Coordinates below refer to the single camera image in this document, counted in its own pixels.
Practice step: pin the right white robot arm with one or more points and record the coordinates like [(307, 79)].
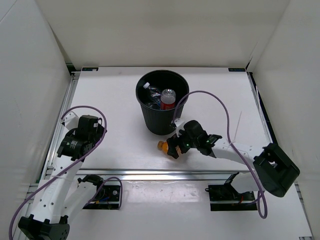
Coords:
[(271, 169)]

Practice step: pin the white zip tie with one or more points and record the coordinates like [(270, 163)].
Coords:
[(236, 129)]

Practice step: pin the small dark-label water bottle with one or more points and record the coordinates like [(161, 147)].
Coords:
[(153, 93)]

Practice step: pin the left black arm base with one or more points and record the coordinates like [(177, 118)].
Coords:
[(108, 194)]

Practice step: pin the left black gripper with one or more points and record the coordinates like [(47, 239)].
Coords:
[(99, 131)]

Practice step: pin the orange juice bottle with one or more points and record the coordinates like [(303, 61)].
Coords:
[(164, 147)]

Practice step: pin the black plastic bin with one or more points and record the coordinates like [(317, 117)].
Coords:
[(159, 121)]

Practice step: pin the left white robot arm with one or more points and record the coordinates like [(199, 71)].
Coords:
[(52, 215)]

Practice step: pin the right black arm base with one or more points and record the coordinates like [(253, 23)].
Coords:
[(224, 198)]

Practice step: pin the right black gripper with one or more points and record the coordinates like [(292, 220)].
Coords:
[(175, 141)]

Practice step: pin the red-label clear bottle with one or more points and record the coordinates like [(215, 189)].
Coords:
[(167, 99)]

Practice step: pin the aluminium frame rail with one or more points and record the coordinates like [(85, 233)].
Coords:
[(158, 175)]

